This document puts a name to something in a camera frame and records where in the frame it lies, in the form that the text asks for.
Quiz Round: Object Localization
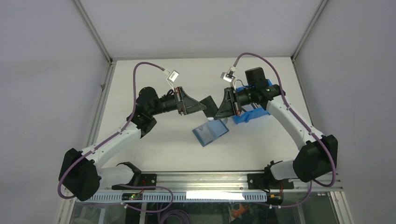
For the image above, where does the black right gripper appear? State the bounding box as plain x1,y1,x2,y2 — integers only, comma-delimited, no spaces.
213,87,255,121

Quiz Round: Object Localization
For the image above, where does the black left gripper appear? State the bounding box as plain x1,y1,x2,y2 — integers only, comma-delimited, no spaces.
149,86,206,116

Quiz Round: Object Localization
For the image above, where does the blue plastic bin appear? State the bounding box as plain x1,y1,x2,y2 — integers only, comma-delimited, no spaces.
232,78,274,125

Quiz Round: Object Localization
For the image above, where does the teal leather card holder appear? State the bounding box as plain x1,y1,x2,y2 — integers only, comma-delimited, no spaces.
192,119,229,147

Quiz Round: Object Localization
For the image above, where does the white magnetic stripe card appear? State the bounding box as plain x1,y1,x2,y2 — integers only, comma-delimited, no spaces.
197,126,213,144

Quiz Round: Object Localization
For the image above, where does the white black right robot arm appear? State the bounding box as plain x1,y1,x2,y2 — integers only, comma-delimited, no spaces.
213,67,338,189

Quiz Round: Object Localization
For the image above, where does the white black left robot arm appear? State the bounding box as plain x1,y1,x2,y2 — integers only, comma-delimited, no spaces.
58,87,206,201

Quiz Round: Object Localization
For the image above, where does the orange object under table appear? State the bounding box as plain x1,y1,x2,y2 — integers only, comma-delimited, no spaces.
230,203,250,218

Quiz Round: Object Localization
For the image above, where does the small green circuit board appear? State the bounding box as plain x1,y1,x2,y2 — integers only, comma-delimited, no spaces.
121,193,143,201

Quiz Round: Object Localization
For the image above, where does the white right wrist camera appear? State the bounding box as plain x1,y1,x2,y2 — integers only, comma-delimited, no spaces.
220,66,237,89

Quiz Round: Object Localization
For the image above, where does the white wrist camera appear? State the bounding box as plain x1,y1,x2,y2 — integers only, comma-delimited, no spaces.
220,66,237,89
163,69,180,90

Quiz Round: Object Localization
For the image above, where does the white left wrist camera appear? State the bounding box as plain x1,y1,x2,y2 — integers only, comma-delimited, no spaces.
163,69,180,90

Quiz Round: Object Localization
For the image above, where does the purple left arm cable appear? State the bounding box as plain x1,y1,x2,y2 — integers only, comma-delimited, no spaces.
57,62,175,214

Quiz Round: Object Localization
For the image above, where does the aluminium front frame rail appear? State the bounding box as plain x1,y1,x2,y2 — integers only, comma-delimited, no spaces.
64,171,343,193

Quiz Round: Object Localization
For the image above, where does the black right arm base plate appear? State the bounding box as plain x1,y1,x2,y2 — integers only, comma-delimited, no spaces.
247,173,294,190

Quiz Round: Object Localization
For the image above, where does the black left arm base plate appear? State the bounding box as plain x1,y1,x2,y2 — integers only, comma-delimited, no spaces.
111,173,157,190

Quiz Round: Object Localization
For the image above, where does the coiled purple cable below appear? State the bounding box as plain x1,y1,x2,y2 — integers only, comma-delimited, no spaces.
157,210,192,224

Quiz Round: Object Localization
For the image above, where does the white slotted cable duct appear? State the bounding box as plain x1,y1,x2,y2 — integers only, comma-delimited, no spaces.
86,190,267,203

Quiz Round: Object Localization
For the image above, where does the aluminium right frame post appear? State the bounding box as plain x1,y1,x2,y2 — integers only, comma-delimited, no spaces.
291,0,329,63

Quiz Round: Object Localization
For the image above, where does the aluminium frame post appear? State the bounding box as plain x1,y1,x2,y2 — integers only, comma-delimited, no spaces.
291,0,329,63
71,0,113,64

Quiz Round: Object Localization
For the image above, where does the aluminium left frame post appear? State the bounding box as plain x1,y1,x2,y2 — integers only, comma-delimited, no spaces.
71,0,113,64

